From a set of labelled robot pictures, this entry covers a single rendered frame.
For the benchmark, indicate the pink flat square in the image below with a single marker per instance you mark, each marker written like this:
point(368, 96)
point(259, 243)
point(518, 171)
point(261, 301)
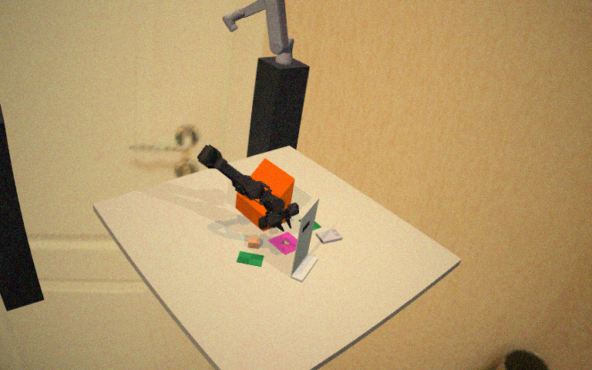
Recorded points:
point(284, 248)

